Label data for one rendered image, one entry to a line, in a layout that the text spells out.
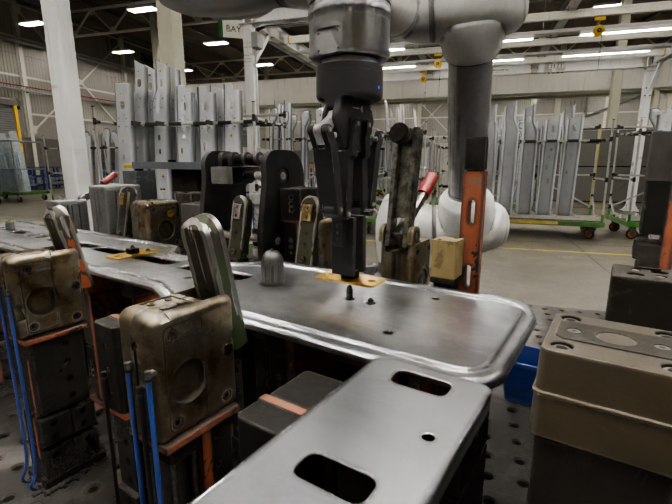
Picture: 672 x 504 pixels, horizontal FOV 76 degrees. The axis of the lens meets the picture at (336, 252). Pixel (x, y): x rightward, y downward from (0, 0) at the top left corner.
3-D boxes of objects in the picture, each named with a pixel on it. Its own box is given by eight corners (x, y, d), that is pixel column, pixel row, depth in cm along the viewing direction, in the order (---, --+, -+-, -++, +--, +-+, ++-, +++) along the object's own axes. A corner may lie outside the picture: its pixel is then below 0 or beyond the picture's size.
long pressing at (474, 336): (-75, 234, 107) (-77, 228, 107) (27, 223, 125) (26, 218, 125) (494, 401, 33) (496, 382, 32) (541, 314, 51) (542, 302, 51)
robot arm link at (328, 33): (290, 5, 45) (291, 65, 46) (365, -14, 40) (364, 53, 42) (337, 27, 53) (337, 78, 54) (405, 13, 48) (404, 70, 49)
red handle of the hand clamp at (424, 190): (382, 230, 63) (420, 169, 72) (386, 241, 65) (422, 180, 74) (409, 233, 61) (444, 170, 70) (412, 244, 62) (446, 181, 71)
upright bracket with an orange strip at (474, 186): (445, 466, 67) (465, 137, 56) (448, 461, 68) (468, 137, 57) (463, 474, 65) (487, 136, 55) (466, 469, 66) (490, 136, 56)
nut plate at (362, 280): (313, 278, 53) (313, 269, 53) (330, 271, 56) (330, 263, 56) (372, 288, 49) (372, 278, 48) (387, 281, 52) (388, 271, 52)
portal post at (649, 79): (631, 213, 977) (653, 60, 909) (618, 209, 1062) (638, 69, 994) (649, 214, 967) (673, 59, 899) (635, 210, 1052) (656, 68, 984)
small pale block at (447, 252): (419, 476, 65) (431, 239, 57) (428, 462, 68) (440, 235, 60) (442, 485, 63) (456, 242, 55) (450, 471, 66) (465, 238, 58)
